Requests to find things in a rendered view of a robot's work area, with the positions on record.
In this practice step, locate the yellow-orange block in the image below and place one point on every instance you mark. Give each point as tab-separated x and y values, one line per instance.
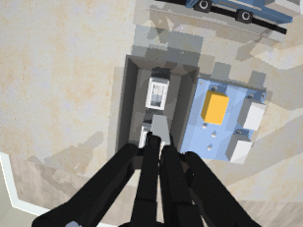
214	107

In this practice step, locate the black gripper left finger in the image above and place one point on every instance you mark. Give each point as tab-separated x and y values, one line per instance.
89	204

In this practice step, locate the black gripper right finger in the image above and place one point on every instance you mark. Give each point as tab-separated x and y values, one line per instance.
211	198

